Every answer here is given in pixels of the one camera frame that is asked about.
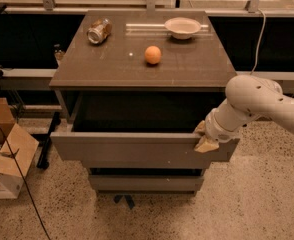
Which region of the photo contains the black table leg left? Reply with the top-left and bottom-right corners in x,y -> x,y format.
37,112 -> 61,170

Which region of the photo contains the lying soda can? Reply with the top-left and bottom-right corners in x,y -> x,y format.
87,18 -> 112,45

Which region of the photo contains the grey drawer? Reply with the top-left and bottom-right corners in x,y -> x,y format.
51,96 -> 238,169
89,175 -> 204,192

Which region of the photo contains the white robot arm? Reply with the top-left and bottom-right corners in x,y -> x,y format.
194,75 -> 294,153

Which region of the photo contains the grey bottom drawer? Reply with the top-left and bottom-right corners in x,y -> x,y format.
89,175 -> 204,192

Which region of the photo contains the grey top drawer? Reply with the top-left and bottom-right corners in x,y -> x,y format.
51,96 -> 238,169

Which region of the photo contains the blue tape cross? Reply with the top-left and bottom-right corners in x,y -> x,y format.
113,194 -> 136,211

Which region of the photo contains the orange fruit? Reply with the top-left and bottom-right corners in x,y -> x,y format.
144,46 -> 161,65

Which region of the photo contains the white bowl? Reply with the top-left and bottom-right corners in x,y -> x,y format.
164,17 -> 201,40

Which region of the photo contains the open cardboard box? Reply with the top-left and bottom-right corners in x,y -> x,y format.
0,124 -> 39,199

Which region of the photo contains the grey drawer cabinet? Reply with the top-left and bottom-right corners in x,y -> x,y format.
48,9 -> 238,197

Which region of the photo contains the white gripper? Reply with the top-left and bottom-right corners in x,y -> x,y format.
194,109 -> 241,153

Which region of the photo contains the black floor cable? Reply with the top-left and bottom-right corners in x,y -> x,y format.
0,106 -> 51,240

